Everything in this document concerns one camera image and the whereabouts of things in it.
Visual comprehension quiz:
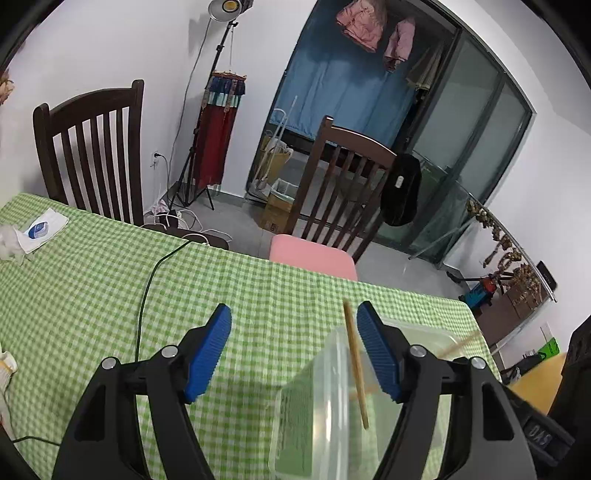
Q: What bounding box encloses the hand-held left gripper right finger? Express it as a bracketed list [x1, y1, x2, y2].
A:
[356, 300, 539, 480]

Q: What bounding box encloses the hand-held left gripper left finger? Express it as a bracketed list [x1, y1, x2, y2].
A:
[51, 303, 233, 480]

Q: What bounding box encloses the wooden chopstick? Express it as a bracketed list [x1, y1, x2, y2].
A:
[441, 333, 483, 358]
[343, 299, 370, 431]

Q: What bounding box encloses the clear plastic container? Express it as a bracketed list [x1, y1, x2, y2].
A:
[269, 318, 483, 480]

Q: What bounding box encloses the blue and red tool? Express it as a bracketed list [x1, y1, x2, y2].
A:
[459, 274, 506, 310]

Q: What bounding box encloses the pink seat cushion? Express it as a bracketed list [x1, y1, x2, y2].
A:
[269, 234, 358, 281]

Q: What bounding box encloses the green checkered tablecloth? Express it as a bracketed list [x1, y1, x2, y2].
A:
[0, 193, 504, 480]

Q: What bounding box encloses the cardboard box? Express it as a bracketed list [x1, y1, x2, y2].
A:
[261, 191, 296, 232]

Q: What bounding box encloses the black bag on chair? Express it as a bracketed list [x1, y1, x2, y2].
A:
[381, 154, 422, 227]

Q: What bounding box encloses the hanging dried food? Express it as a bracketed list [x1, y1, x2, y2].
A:
[466, 198, 555, 296]

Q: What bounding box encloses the white work glove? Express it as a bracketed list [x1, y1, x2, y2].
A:
[0, 351, 19, 416]

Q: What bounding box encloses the dark wooden chair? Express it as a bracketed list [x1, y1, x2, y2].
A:
[284, 115, 399, 266]
[33, 79, 146, 227]

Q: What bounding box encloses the beige paper bag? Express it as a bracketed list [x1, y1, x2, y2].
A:
[259, 134, 294, 185]

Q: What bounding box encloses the white tissue packet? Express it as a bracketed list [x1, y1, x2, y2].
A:
[14, 208, 70, 254]

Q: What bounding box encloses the red hanging cloth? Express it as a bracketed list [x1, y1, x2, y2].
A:
[194, 70, 247, 189]

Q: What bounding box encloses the crumpled white tissue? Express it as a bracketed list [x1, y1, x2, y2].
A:
[0, 224, 28, 264]

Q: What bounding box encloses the glass sliding door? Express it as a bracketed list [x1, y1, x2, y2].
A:
[369, 28, 536, 268]

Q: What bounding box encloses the blue curtain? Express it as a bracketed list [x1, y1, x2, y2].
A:
[272, 0, 416, 153]

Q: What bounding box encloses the beige hanging garment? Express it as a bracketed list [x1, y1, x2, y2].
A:
[406, 46, 444, 90]

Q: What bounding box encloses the small pink jacket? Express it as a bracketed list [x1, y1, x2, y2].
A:
[384, 17, 416, 72]

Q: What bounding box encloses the large pink jacket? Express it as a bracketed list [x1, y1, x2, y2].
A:
[335, 0, 387, 52]

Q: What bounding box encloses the studio light on stand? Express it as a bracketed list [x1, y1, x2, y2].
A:
[166, 0, 257, 210]

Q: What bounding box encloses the thin black cable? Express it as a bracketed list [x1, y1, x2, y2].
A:
[11, 239, 191, 446]

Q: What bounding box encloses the tangle of white cables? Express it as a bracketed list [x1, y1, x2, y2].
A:
[143, 203, 234, 250]

